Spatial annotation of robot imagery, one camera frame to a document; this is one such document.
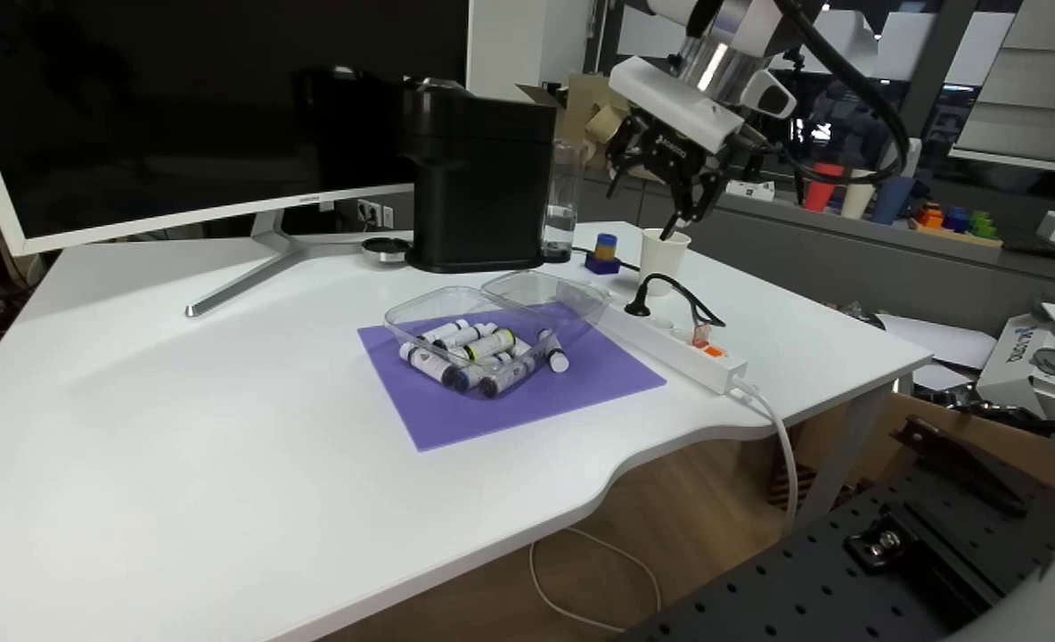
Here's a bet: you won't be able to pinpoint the black cable with plug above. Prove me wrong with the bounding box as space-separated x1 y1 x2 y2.
624 270 731 333

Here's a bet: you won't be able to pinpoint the red cup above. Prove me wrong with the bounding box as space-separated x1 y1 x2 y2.
800 157 852 218

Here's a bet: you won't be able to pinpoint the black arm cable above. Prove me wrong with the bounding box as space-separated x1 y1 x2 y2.
774 0 918 184

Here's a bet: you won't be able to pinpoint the small round black object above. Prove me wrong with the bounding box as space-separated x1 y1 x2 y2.
356 231 413 264

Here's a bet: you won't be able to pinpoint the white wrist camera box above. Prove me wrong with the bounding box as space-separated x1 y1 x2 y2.
605 52 749 157

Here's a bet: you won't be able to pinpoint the grey side counter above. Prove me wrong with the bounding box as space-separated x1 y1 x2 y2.
702 188 1055 339

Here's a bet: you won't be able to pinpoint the colourful toy pieces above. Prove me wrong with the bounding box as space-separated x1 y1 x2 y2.
908 195 1006 244

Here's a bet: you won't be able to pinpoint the white power strip cable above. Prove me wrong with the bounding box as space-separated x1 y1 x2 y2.
723 376 807 529

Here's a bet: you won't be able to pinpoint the silver monitor stand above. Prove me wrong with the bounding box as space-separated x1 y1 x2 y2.
184 209 320 322

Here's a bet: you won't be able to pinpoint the black box machine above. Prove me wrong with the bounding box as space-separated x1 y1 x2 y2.
401 74 565 275

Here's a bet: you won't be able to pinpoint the white paper sheets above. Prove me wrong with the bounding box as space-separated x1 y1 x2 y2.
876 306 1002 399

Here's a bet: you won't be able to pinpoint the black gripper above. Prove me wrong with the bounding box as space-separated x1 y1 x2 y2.
602 107 779 244

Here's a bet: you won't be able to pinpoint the white printed box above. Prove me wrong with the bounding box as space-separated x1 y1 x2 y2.
972 295 1055 421

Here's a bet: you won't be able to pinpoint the thin white floor cable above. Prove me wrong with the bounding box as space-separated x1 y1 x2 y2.
526 523 669 637

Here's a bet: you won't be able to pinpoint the clear glass jar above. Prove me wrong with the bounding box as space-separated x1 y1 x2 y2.
544 146 585 260

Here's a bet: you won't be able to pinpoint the grey table leg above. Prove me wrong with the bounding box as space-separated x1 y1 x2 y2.
793 379 912 529

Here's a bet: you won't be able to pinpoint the white table power strip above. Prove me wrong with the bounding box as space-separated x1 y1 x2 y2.
605 277 753 395

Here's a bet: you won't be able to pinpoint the cardboard box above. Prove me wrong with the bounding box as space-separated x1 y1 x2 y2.
553 70 643 184

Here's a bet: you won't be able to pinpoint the purple paper mat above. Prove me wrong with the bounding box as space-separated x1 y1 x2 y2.
356 295 669 457

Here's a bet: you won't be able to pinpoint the white framed monitor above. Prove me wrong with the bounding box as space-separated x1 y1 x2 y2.
0 0 476 260

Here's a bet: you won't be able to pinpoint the white tube green band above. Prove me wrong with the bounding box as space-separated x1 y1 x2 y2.
459 329 528 369

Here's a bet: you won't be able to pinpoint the black perforated breadboard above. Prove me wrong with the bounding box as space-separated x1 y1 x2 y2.
627 466 1055 642

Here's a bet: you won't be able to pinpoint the clear plastic container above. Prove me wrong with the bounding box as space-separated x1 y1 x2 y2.
381 281 557 402

